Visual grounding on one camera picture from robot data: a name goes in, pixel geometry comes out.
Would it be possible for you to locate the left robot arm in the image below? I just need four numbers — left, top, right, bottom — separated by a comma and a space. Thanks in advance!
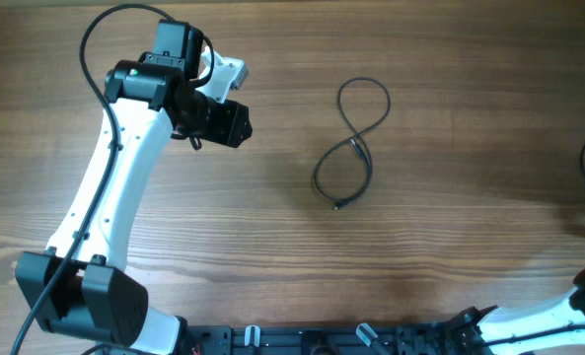
15, 17, 252, 354

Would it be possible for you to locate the left camera black cable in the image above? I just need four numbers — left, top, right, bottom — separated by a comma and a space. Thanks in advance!
9, 3, 214, 355

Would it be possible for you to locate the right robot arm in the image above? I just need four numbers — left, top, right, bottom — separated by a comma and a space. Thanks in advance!
444, 268, 585, 355

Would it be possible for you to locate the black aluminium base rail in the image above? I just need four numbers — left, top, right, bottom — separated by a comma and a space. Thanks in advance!
190, 323, 493, 355

